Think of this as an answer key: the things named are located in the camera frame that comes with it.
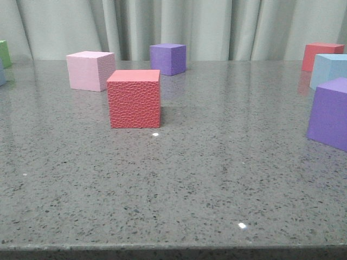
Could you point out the purple foam cube back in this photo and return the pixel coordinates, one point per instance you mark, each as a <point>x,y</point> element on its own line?
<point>169,58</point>

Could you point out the red foam cube right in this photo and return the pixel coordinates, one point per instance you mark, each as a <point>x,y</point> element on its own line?
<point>312,49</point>

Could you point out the pink foam cube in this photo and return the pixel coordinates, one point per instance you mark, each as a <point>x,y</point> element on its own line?
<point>89,70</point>

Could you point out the purple foam cube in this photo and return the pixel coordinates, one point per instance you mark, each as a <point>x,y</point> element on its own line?
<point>169,58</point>
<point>327,123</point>

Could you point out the green foam cube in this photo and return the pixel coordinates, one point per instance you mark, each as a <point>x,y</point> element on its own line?
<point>4,54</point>

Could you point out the red textured foam cube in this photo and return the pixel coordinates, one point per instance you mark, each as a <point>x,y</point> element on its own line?
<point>134,98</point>

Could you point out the grey curtain backdrop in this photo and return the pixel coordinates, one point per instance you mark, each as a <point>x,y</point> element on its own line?
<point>211,30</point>

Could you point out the purple foam cube right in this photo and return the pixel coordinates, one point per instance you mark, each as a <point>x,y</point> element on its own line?
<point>327,123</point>

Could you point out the light blue foam cube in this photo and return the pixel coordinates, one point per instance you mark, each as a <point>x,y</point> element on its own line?
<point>327,67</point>

